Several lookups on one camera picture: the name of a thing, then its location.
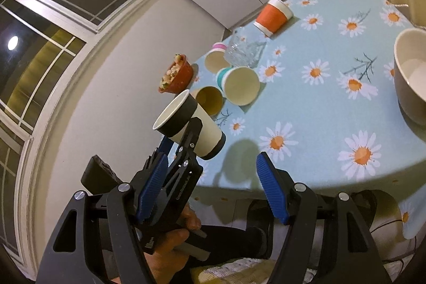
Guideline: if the large beige ceramic mug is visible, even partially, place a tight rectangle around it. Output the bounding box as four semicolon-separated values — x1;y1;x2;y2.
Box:
394;28;425;127

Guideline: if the yellowish quilted cushion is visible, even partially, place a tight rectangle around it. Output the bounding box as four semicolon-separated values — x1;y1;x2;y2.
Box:
190;258;276;284

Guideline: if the orange paper cup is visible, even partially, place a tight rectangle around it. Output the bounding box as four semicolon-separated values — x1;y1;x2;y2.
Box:
253;0;293;38

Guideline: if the brown kraft paper cup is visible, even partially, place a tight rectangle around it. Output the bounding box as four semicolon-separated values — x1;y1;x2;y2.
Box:
191;86;223;116

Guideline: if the person's left hand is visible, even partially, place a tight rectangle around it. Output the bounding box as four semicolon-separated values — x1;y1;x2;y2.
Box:
144;204;202;284

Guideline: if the window with white frame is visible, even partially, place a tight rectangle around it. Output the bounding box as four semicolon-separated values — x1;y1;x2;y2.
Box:
1;0;146;275

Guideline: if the light blue daisy tablecloth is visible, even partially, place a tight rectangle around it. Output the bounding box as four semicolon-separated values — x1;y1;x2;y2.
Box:
192;0;425;238

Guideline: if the white black-banded paper cup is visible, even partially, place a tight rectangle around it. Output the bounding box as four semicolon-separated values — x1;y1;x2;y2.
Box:
152;89;226;160

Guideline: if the red bowl with food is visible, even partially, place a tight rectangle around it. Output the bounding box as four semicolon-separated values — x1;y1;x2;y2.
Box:
158;54;194;94

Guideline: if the pink-banded paper cup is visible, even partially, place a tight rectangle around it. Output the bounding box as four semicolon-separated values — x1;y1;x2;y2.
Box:
204;43;231;74

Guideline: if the clear glass tumbler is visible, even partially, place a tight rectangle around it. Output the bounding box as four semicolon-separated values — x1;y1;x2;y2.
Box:
224;27;267;68

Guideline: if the teal-banded paper cup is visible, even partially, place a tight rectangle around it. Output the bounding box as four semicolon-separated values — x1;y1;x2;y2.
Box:
216;66;261;106

